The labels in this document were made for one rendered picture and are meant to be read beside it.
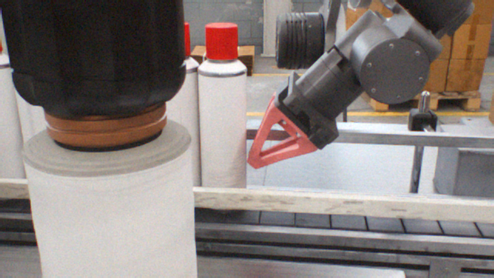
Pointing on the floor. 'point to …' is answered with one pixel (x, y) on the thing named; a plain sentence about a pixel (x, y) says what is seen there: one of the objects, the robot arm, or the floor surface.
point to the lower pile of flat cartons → (246, 54)
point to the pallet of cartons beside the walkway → (448, 59)
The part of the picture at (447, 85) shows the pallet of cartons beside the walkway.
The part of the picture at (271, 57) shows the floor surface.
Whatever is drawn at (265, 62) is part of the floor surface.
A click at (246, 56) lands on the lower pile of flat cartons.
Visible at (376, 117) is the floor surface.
